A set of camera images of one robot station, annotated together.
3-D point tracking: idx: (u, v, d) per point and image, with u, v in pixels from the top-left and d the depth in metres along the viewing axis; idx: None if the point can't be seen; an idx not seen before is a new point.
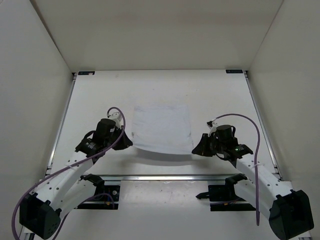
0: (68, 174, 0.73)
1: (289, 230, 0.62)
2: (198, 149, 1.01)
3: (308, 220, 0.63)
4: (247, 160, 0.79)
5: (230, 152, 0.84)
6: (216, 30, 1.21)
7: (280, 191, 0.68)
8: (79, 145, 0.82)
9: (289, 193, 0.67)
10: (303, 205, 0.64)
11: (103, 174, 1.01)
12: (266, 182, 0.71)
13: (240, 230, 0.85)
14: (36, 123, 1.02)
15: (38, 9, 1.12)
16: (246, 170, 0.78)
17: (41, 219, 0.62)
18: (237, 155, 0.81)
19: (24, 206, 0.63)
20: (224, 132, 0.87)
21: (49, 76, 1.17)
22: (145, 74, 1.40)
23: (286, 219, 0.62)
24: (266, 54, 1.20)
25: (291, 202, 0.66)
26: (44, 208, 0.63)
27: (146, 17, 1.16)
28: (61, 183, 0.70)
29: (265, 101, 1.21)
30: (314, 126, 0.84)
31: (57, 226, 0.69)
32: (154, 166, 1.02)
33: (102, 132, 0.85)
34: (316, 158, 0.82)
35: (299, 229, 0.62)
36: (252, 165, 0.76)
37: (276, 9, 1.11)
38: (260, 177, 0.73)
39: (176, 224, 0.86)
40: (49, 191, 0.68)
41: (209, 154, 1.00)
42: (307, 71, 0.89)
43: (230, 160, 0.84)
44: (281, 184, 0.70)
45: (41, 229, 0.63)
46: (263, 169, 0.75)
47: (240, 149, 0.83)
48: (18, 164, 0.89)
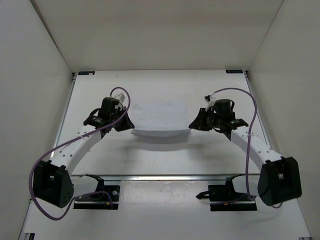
0: (80, 143, 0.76)
1: (274, 194, 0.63)
2: (195, 124, 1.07)
3: (296, 186, 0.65)
4: (241, 131, 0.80)
5: (226, 124, 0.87)
6: (216, 30, 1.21)
7: (271, 156, 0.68)
8: (87, 120, 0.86)
9: (280, 159, 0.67)
10: (292, 172, 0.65)
11: (103, 174, 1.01)
12: (257, 149, 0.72)
13: (240, 230, 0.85)
14: (36, 122, 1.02)
15: (38, 9, 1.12)
16: (240, 140, 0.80)
17: (58, 183, 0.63)
18: (232, 127, 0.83)
19: (40, 173, 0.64)
20: (223, 106, 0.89)
21: (49, 76, 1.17)
22: (145, 74, 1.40)
23: (273, 184, 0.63)
24: (266, 54, 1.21)
25: (281, 169, 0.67)
26: (60, 172, 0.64)
27: (146, 18, 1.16)
28: (73, 150, 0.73)
29: (265, 101, 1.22)
30: (313, 125, 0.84)
31: (70, 196, 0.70)
32: (154, 166, 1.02)
33: (107, 107, 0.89)
34: (316, 157, 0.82)
35: (285, 196, 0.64)
36: (246, 135, 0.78)
37: (276, 10, 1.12)
38: (252, 145, 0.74)
39: (176, 224, 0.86)
40: (63, 157, 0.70)
41: (206, 128, 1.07)
42: (306, 71, 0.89)
43: (226, 132, 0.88)
44: (272, 152, 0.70)
45: (57, 195, 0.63)
46: (256, 138, 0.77)
47: (236, 122, 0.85)
48: (18, 164, 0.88)
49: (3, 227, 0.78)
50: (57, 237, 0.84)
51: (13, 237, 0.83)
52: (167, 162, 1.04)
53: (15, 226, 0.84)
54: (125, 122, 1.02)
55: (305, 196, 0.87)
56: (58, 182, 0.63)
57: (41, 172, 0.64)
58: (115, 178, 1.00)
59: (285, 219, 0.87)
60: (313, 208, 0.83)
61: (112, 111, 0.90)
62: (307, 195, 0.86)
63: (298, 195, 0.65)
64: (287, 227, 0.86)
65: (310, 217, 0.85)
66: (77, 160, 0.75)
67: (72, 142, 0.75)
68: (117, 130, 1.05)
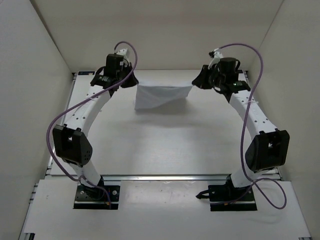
0: (90, 106, 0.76)
1: (260, 163, 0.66)
2: (197, 82, 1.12)
3: (282, 156, 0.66)
4: (241, 96, 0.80)
5: (227, 86, 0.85)
6: (216, 30, 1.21)
7: (265, 127, 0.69)
8: (94, 80, 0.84)
9: (273, 131, 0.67)
10: (282, 144, 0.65)
11: (105, 174, 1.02)
12: (254, 118, 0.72)
13: (240, 230, 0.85)
14: (36, 122, 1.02)
15: (38, 9, 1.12)
16: (239, 105, 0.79)
17: (77, 144, 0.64)
18: (233, 91, 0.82)
19: (58, 136, 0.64)
20: (227, 65, 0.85)
21: (49, 76, 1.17)
22: (145, 74, 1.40)
23: (260, 154, 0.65)
24: (266, 54, 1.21)
25: (271, 140, 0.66)
26: (77, 133, 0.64)
27: (146, 18, 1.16)
28: (85, 113, 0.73)
29: (265, 101, 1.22)
30: (313, 124, 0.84)
31: (91, 153, 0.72)
32: (155, 166, 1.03)
33: (112, 65, 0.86)
34: (315, 157, 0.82)
35: (270, 164, 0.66)
36: (246, 101, 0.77)
37: (276, 10, 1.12)
38: (250, 113, 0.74)
39: (176, 225, 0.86)
40: (77, 120, 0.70)
41: (207, 87, 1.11)
42: (306, 71, 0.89)
43: (226, 94, 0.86)
44: (268, 123, 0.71)
45: (78, 153, 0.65)
46: (255, 106, 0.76)
47: (238, 85, 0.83)
48: (18, 163, 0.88)
49: (3, 227, 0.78)
50: (58, 237, 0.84)
51: (13, 236, 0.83)
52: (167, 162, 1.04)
53: (16, 226, 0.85)
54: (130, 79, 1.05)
55: (305, 195, 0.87)
56: (78, 143, 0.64)
57: (60, 135, 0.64)
58: (117, 178, 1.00)
59: (285, 219, 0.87)
60: (313, 208, 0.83)
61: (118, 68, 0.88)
62: (307, 194, 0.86)
63: (282, 163, 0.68)
64: (287, 227, 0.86)
65: (310, 217, 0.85)
66: (90, 121, 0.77)
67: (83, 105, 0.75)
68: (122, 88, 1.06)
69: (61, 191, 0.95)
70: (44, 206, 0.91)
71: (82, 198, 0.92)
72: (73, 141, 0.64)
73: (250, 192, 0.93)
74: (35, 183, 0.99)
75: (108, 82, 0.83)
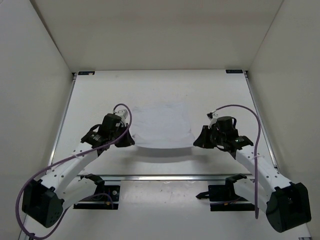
0: (74, 163, 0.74)
1: (285, 222, 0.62)
2: (199, 142, 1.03)
3: (306, 212, 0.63)
4: (246, 152, 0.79)
5: (230, 143, 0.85)
6: (216, 30, 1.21)
7: (279, 182, 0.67)
8: (85, 137, 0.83)
9: (289, 185, 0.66)
10: (302, 199, 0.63)
11: (103, 174, 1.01)
12: (265, 173, 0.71)
13: (240, 230, 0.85)
14: (36, 123, 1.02)
15: (38, 9, 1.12)
16: (246, 161, 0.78)
17: (46, 206, 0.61)
18: (236, 147, 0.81)
19: (29, 192, 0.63)
20: (224, 123, 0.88)
21: (49, 76, 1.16)
22: (145, 74, 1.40)
23: (283, 212, 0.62)
24: (267, 54, 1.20)
25: (290, 195, 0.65)
26: (49, 194, 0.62)
27: (146, 18, 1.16)
28: (66, 170, 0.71)
29: (265, 101, 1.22)
30: (314, 125, 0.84)
31: (59, 215, 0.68)
32: (154, 166, 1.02)
33: (108, 124, 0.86)
34: (316, 157, 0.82)
35: (295, 223, 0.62)
36: (252, 156, 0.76)
37: (276, 9, 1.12)
38: (260, 168, 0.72)
39: (176, 225, 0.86)
40: (54, 177, 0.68)
41: (210, 146, 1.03)
42: (306, 71, 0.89)
43: (230, 151, 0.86)
44: (281, 177, 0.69)
45: (44, 216, 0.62)
46: (263, 160, 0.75)
47: (240, 141, 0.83)
48: (18, 164, 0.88)
49: (4, 227, 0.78)
50: (57, 237, 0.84)
51: (13, 236, 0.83)
52: (167, 163, 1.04)
53: (16, 226, 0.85)
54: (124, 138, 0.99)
55: None
56: (47, 204, 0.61)
57: (30, 191, 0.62)
58: (115, 178, 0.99)
59: None
60: (313, 208, 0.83)
61: (112, 130, 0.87)
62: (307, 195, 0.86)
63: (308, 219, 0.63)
64: (287, 227, 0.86)
65: (310, 217, 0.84)
66: (71, 178, 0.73)
67: (66, 161, 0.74)
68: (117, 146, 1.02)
69: None
70: None
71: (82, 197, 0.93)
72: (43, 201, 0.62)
73: None
74: None
75: (99, 140, 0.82)
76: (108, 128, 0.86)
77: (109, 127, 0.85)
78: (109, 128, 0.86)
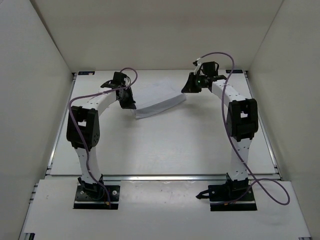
0: (103, 96, 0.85)
1: (237, 128, 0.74)
2: (186, 88, 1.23)
3: (254, 122, 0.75)
4: (219, 82, 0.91)
5: (209, 79, 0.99)
6: (216, 30, 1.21)
7: (238, 98, 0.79)
8: (103, 85, 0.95)
9: (244, 101, 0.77)
10: (252, 110, 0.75)
11: (105, 174, 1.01)
12: (229, 94, 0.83)
13: (240, 230, 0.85)
14: (36, 122, 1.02)
15: (38, 9, 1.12)
16: (218, 90, 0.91)
17: (91, 122, 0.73)
18: (213, 80, 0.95)
19: (74, 116, 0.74)
20: (208, 64, 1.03)
21: (49, 76, 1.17)
22: (145, 74, 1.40)
23: (236, 119, 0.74)
24: (266, 54, 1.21)
25: (245, 109, 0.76)
26: (91, 112, 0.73)
27: (147, 18, 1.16)
28: (99, 100, 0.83)
29: (265, 101, 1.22)
30: (313, 125, 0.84)
31: (99, 139, 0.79)
32: (155, 166, 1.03)
33: (118, 76, 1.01)
34: (315, 156, 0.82)
35: (246, 130, 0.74)
36: (223, 85, 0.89)
37: (276, 10, 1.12)
38: (226, 92, 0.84)
39: (176, 225, 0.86)
40: (91, 104, 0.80)
41: (195, 90, 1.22)
42: (306, 71, 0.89)
43: (209, 86, 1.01)
44: (240, 96, 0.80)
45: (90, 131, 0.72)
46: (230, 87, 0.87)
47: (217, 77, 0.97)
48: (18, 164, 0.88)
49: (4, 227, 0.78)
50: (57, 237, 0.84)
51: (13, 236, 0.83)
52: (167, 162, 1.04)
53: (15, 226, 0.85)
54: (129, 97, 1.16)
55: (305, 196, 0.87)
56: (91, 121, 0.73)
57: (75, 115, 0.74)
58: (117, 178, 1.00)
59: (285, 219, 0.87)
60: (313, 208, 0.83)
61: (123, 82, 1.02)
62: (307, 194, 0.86)
63: (257, 128, 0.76)
64: (287, 227, 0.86)
65: (310, 217, 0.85)
66: (101, 109, 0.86)
67: (95, 96, 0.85)
68: (122, 107, 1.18)
69: (61, 191, 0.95)
70: (44, 205, 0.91)
71: (83, 198, 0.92)
72: (89, 119, 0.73)
73: (250, 192, 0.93)
74: (35, 183, 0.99)
75: (115, 85, 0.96)
76: (119, 80, 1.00)
77: (121, 78, 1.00)
78: (121, 80, 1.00)
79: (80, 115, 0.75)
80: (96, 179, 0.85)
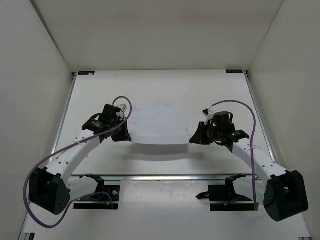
0: (77, 150, 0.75)
1: (281, 209, 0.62)
2: (195, 138, 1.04)
3: (303, 200, 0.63)
4: (243, 144, 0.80)
5: (227, 137, 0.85)
6: (216, 30, 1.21)
7: (275, 171, 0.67)
8: (85, 125, 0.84)
9: (285, 174, 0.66)
10: (298, 186, 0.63)
11: (104, 174, 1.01)
12: (261, 163, 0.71)
13: (240, 230, 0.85)
14: (35, 122, 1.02)
15: (38, 9, 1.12)
16: (243, 153, 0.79)
17: (53, 192, 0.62)
18: (234, 140, 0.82)
19: (35, 182, 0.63)
20: (221, 118, 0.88)
21: (49, 76, 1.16)
22: (145, 74, 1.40)
23: (280, 199, 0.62)
24: (266, 54, 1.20)
25: (286, 183, 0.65)
26: (55, 180, 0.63)
27: (146, 17, 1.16)
28: (70, 158, 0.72)
29: (265, 101, 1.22)
30: (314, 125, 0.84)
31: (67, 202, 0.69)
32: (154, 166, 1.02)
33: (108, 112, 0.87)
34: (315, 157, 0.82)
35: (291, 212, 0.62)
36: (248, 148, 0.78)
37: (276, 10, 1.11)
38: (257, 160, 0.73)
39: (176, 224, 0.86)
40: (58, 166, 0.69)
41: (207, 142, 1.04)
42: (307, 72, 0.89)
43: (227, 145, 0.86)
44: (276, 166, 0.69)
45: (52, 202, 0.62)
46: (259, 152, 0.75)
47: (237, 135, 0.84)
48: (18, 164, 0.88)
49: (3, 227, 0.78)
50: (58, 237, 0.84)
51: (13, 236, 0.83)
52: (167, 162, 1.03)
53: (16, 226, 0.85)
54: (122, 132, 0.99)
55: None
56: (54, 190, 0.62)
57: (36, 180, 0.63)
58: (116, 178, 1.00)
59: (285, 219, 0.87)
60: (313, 209, 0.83)
61: (113, 118, 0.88)
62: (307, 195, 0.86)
63: (305, 207, 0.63)
64: (287, 227, 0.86)
65: (310, 217, 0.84)
66: (75, 165, 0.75)
67: (70, 148, 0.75)
68: (114, 140, 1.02)
69: None
70: None
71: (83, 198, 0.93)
72: (50, 188, 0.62)
73: None
74: None
75: (100, 126, 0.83)
76: (109, 115, 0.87)
77: (110, 115, 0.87)
78: (110, 115, 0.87)
79: (43, 174, 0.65)
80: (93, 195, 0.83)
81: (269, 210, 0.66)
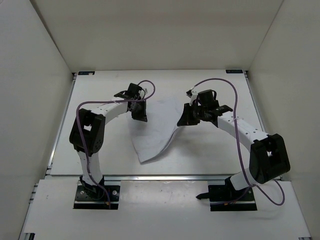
0: (114, 105, 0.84)
1: (266, 171, 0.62)
2: (183, 121, 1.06)
3: (285, 161, 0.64)
4: (226, 116, 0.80)
5: (211, 112, 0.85)
6: (216, 30, 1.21)
7: (258, 136, 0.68)
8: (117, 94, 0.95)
9: (267, 138, 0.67)
10: (279, 148, 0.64)
11: (105, 174, 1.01)
12: (245, 130, 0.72)
13: (240, 230, 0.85)
14: (36, 122, 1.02)
15: (38, 9, 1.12)
16: (226, 125, 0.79)
17: (96, 126, 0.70)
18: (218, 114, 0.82)
19: (81, 117, 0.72)
20: (205, 96, 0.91)
21: (49, 75, 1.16)
22: (146, 74, 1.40)
23: (264, 162, 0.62)
24: (266, 54, 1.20)
25: (268, 147, 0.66)
26: (98, 117, 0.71)
27: (146, 18, 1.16)
28: (109, 108, 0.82)
29: (265, 102, 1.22)
30: (314, 125, 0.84)
31: (100, 146, 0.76)
32: (154, 165, 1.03)
33: (133, 89, 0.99)
34: (315, 157, 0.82)
35: (275, 173, 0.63)
36: (232, 119, 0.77)
37: (276, 10, 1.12)
38: (240, 128, 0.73)
39: (176, 225, 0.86)
40: (100, 111, 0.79)
41: (194, 123, 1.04)
42: (307, 71, 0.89)
43: (212, 121, 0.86)
44: (259, 132, 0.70)
45: (91, 137, 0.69)
46: (242, 121, 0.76)
47: (220, 109, 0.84)
48: (18, 164, 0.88)
49: (3, 227, 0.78)
50: (58, 237, 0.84)
51: (13, 236, 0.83)
52: (167, 162, 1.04)
53: (15, 226, 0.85)
54: (141, 111, 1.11)
55: (305, 196, 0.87)
56: (97, 125, 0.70)
57: (83, 116, 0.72)
58: (117, 178, 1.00)
59: (285, 218, 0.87)
60: (313, 209, 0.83)
61: (136, 94, 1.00)
62: (307, 195, 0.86)
63: (288, 169, 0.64)
64: (287, 227, 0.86)
65: (310, 217, 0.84)
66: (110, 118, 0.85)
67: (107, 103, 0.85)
68: (133, 118, 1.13)
69: (60, 191, 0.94)
70: (44, 206, 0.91)
71: (83, 198, 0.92)
72: (94, 123, 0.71)
73: (250, 192, 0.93)
74: (35, 183, 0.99)
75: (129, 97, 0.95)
76: (134, 91, 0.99)
77: (135, 91, 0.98)
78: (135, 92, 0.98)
79: (88, 117, 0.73)
80: (96, 182, 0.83)
81: (255, 174, 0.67)
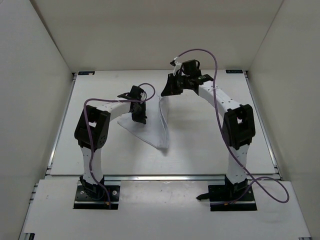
0: (118, 104, 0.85)
1: (235, 136, 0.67)
2: (167, 90, 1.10)
3: (252, 128, 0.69)
4: (207, 86, 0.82)
5: (194, 81, 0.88)
6: (216, 30, 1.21)
7: (232, 106, 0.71)
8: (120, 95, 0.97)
9: (239, 107, 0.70)
10: (248, 116, 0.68)
11: (105, 174, 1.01)
12: (220, 100, 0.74)
13: (240, 230, 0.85)
14: (35, 122, 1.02)
15: (38, 9, 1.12)
16: (206, 94, 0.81)
17: (101, 123, 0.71)
18: (199, 83, 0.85)
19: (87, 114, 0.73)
20: (189, 65, 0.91)
21: (49, 75, 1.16)
22: (145, 74, 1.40)
23: (234, 129, 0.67)
24: (266, 54, 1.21)
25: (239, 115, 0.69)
26: (104, 114, 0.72)
27: (146, 18, 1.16)
28: (114, 106, 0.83)
29: (265, 103, 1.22)
30: (314, 125, 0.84)
31: (105, 141, 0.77)
32: (154, 165, 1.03)
33: (135, 90, 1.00)
34: (315, 157, 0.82)
35: (242, 138, 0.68)
36: (211, 89, 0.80)
37: (276, 10, 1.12)
38: (217, 97, 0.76)
39: (176, 225, 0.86)
40: (105, 108, 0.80)
41: (178, 93, 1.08)
42: (307, 71, 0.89)
43: (195, 89, 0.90)
44: (233, 102, 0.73)
45: (96, 133, 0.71)
46: (220, 91, 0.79)
47: (202, 78, 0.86)
48: (18, 164, 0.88)
49: (3, 228, 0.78)
50: (58, 237, 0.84)
51: (13, 236, 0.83)
52: (167, 162, 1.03)
53: (15, 226, 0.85)
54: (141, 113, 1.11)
55: (305, 196, 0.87)
56: (102, 121, 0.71)
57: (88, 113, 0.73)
58: (117, 178, 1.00)
59: (285, 218, 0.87)
60: (313, 209, 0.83)
61: (139, 96, 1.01)
62: (307, 195, 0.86)
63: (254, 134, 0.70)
64: (287, 227, 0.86)
65: (310, 217, 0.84)
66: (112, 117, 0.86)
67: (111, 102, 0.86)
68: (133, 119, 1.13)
69: (61, 191, 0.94)
70: (44, 206, 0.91)
71: (83, 198, 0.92)
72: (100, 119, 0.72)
73: (250, 192, 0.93)
74: (35, 183, 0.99)
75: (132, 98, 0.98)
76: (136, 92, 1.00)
77: (137, 92, 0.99)
78: (137, 93, 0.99)
79: (94, 114, 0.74)
80: (97, 181, 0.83)
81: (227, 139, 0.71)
